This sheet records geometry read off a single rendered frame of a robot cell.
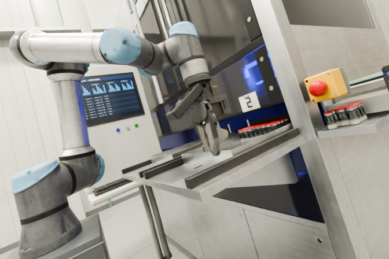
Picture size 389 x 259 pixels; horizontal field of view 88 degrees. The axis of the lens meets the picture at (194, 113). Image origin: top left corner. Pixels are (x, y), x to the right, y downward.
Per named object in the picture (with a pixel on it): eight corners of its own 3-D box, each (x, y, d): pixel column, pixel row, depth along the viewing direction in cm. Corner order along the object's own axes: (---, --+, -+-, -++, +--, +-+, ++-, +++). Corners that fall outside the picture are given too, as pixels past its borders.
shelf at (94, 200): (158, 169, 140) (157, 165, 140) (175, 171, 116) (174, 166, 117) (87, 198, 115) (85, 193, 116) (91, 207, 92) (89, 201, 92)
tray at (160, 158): (206, 143, 117) (204, 137, 117) (236, 138, 95) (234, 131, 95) (151, 163, 98) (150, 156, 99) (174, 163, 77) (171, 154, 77)
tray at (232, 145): (248, 136, 88) (245, 129, 89) (305, 128, 67) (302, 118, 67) (183, 163, 70) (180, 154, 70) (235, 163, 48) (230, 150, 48)
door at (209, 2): (195, 80, 101) (162, -27, 104) (264, 34, 65) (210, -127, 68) (194, 80, 101) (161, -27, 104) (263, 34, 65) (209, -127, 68)
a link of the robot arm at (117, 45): (-14, 21, 57) (128, 13, 40) (29, 33, 67) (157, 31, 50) (-15, 62, 58) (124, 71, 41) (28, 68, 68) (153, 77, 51)
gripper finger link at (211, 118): (221, 136, 50) (212, 102, 50) (217, 137, 49) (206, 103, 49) (210, 137, 54) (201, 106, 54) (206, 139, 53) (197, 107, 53)
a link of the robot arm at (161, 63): (121, 48, 54) (155, 30, 51) (145, 57, 65) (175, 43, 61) (129, 76, 54) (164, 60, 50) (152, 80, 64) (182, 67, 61)
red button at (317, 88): (316, 96, 55) (312, 82, 55) (332, 92, 51) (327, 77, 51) (309, 99, 52) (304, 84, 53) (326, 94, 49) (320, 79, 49)
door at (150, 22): (161, 103, 140) (138, 25, 144) (195, 80, 101) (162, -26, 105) (160, 103, 140) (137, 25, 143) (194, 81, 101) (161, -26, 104)
